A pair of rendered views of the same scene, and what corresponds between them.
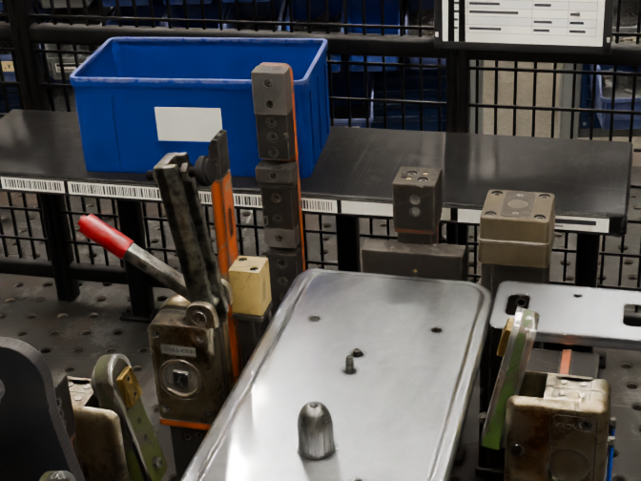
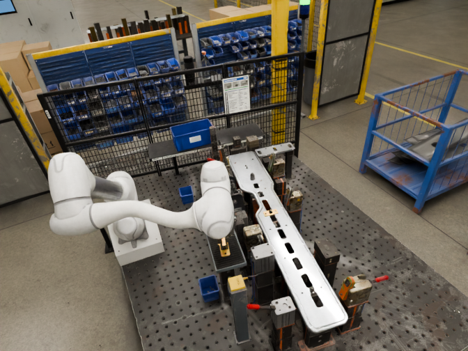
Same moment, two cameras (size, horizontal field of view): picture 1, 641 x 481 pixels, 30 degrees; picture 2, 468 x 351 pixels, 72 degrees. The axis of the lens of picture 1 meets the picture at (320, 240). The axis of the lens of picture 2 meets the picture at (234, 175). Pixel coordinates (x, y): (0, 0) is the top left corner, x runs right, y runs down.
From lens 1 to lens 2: 127 cm
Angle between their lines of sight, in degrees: 26
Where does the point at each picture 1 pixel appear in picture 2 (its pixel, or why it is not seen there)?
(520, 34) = (237, 110)
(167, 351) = not seen: hidden behind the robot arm
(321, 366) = (242, 168)
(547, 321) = (264, 153)
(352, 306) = (238, 159)
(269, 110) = (213, 134)
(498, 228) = (251, 142)
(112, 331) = (174, 178)
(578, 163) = (251, 128)
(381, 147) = (220, 134)
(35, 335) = (161, 183)
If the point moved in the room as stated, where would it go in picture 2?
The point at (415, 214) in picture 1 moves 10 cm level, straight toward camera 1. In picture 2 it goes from (237, 143) to (244, 150)
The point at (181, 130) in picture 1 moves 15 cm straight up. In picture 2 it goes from (193, 140) to (191, 122)
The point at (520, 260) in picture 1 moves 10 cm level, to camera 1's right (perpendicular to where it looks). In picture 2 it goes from (255, 145) to (265, 141)
